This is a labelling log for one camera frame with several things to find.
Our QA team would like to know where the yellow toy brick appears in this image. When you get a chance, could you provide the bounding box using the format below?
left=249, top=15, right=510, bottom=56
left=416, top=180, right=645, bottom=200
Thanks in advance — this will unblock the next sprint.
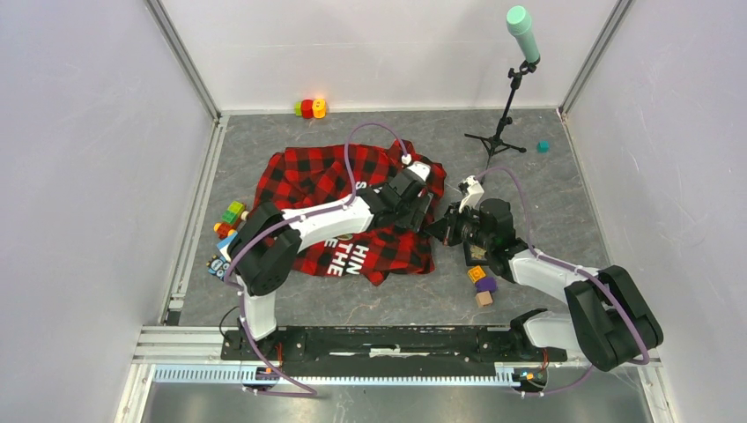
left=467, top=265, right=486, bottom=285

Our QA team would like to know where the purple toy brick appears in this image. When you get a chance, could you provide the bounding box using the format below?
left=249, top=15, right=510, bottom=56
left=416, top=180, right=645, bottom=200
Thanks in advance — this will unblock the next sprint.
left=474, top=277, right=498, bottom=293

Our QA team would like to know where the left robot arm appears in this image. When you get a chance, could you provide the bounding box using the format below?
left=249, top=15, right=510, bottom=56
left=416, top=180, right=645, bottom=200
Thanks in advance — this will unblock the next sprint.
left=220, top=161, right=433, bottom=360

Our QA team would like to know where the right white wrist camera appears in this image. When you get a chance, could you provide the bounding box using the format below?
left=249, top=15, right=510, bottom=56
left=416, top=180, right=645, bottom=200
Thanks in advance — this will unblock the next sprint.
left=458, top=175, right=484, bottom=212

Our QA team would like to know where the red black plaid shirt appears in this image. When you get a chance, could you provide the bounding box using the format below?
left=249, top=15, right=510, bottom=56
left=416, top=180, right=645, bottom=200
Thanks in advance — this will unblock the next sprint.
left=255, top=141, right=447, bottom=286

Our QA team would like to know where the black tripod mic stand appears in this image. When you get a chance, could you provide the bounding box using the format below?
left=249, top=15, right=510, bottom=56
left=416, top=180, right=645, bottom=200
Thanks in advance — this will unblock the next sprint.
left=463, top=60, right=539, bottom=170

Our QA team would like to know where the black square frame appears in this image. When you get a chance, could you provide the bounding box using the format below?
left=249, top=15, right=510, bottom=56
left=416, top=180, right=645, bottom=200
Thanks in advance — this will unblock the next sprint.
left=462, top=243, right=489, bottom=267

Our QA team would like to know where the green toy brick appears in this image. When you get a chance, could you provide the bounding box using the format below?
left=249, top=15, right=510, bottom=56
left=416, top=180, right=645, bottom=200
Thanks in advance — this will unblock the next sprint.
left=221, top=201, right=246, bottom=225

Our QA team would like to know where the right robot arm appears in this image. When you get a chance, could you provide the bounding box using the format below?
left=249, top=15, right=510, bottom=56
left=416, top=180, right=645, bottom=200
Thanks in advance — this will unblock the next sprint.
left=424, top=199, right=664, bottom=371

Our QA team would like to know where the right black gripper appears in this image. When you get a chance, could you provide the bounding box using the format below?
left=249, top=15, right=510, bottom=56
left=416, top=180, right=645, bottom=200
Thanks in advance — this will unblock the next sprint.
left=424, top=201, right=492, bottom=251

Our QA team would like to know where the orange red toy brick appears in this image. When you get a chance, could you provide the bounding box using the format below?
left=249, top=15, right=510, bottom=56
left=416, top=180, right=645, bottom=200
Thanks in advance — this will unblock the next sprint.
left=213, top=222, right=236, bottom=240

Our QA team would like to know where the teal small cube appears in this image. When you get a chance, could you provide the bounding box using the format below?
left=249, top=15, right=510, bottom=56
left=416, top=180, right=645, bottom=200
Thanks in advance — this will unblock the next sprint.
left=536, top=140, right=550, bottom=153

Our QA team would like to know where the white blue toy brick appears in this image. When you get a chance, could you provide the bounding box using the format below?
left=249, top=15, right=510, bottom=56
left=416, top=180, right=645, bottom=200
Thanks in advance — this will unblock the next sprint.
left=216, top=234, right=235, bottom=263

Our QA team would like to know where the mint green microphone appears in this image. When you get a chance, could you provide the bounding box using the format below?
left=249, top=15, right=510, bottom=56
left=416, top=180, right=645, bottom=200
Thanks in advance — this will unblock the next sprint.
left=506, top=5, right=541, bottom=64

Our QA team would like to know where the owl toy block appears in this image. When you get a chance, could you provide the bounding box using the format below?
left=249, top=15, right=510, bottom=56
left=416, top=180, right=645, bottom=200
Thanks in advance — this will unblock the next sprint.
left=207, top=256, right=230, bottom=279

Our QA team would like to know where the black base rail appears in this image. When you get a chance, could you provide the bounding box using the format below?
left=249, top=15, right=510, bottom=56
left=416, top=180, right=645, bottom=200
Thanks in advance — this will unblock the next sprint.
left=256, top=325, right=567, bottom=378

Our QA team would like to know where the wooden cube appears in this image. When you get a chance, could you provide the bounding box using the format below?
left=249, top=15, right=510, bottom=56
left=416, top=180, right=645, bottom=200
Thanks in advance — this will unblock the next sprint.
left=475, top=291, right=493, bottom=308

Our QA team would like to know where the red cylinder block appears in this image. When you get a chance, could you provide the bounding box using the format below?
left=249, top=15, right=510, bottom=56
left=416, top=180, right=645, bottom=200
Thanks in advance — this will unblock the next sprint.
left=301, top=99, right=314, bottom=119

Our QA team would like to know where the gold brooch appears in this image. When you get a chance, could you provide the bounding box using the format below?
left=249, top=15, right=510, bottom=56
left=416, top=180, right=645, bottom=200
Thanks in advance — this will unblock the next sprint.
left=468, top=246, right=486, bottom=262

